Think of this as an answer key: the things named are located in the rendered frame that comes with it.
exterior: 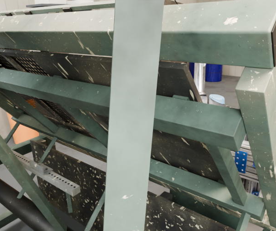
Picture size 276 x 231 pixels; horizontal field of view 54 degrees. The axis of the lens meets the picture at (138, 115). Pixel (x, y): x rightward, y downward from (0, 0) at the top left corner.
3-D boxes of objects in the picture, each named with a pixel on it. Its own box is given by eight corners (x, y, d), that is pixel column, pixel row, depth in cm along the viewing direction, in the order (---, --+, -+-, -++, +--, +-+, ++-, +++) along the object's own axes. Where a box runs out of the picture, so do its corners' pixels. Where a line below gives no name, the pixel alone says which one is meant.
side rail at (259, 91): (283, 231, 132) (289, 210, 136) (264, 92, 53) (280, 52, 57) (269, 225, 135) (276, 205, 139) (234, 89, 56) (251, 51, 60)
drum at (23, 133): (32, 132, 479) (24, 90, 453) (47, 139, 451) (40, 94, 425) (7, 141, 446) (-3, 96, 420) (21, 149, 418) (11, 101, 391)
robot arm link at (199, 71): (208, 112, 204) (211, 39, 201) (188, 111, 208) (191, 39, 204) (207, 111, 216) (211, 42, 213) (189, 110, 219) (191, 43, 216)
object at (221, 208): (284, 237, 140) (289, 217, 144) (283, 231, 132) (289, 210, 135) (44, 137, 273) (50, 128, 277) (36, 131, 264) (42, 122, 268)
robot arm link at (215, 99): (224, 114, 204) (226, 97, 199) (206, 114, 207) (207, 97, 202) (223, 109, 215) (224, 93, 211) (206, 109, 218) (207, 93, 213)
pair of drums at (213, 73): (193, 74, 902) (194, 50, 874) (226, 78, 833) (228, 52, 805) (183, 78, 853) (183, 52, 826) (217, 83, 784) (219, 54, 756)
